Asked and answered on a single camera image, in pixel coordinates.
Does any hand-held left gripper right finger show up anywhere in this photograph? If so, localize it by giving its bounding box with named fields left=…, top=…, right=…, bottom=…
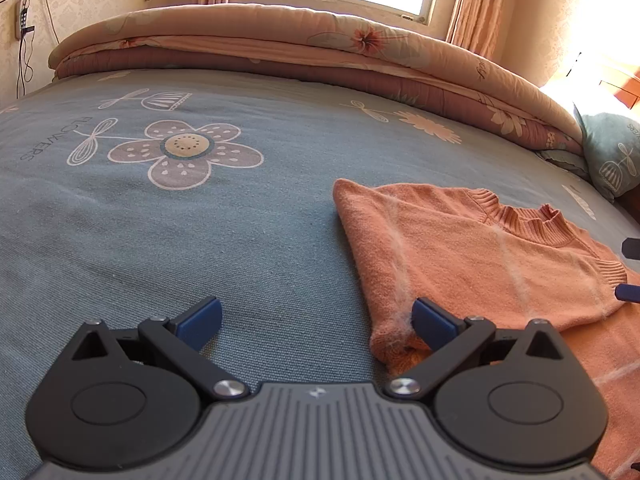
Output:
left=384, top=297, right=577, bottom=404

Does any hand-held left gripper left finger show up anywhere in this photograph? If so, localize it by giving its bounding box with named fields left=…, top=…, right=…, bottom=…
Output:
left=65, top=296, right=252, bottom=403

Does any orange knit sweater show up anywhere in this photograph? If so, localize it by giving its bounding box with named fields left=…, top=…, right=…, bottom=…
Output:
left=332, top=178, right=640, bottom=480

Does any bed with grey-blue floral sheet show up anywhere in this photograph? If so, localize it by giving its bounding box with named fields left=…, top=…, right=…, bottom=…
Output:
left=0, top=67, right=640, bottom=480

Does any plump grey-green printed pillow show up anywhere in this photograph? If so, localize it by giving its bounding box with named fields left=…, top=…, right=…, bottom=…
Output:
left=574, top=102, right=640, bottom=203

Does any flat grey-green pillow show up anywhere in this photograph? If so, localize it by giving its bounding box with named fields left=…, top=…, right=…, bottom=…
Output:
left=535, top=147, right=591, bottom=181

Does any wooden headboard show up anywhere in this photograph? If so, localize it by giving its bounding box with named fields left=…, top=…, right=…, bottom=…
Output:
left=600, top=62, right=640, bottom=241

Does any folded pink floral quilt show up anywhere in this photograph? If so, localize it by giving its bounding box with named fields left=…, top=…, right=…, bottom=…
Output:
left=47, top=4, right=583, bottom=153

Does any white power strip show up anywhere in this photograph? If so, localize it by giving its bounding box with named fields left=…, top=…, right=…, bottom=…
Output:
left=15, top=0, right=35, bottom=41

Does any wall power strip with cables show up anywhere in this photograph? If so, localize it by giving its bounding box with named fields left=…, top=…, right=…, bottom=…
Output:
left=0, top=0, right=61, bottom=101

